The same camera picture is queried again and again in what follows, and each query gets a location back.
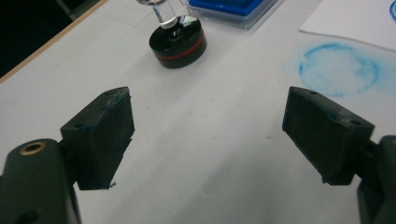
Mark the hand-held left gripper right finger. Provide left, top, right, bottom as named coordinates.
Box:
left=281, top=86, right=375, bottom=187

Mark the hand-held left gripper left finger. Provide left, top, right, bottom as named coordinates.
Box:
left=60, top=86, right=135, bottom=191

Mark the black round stamp cap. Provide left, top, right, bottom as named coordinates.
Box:
left=155, top=35, right=208, bottom=70

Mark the round stamp with clear handle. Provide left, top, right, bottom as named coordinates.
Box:
left=135, top=0, right=206, bottom=57

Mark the large white table cover sheet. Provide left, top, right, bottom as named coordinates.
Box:
left=0, top=0, right=396, bottom=224

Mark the small white paper sheet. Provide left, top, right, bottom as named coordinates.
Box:
left=298, top=0, right=396, bottom=52

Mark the blue ink pad clear case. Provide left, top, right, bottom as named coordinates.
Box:
left=186, top=0, right=282, bottom=31

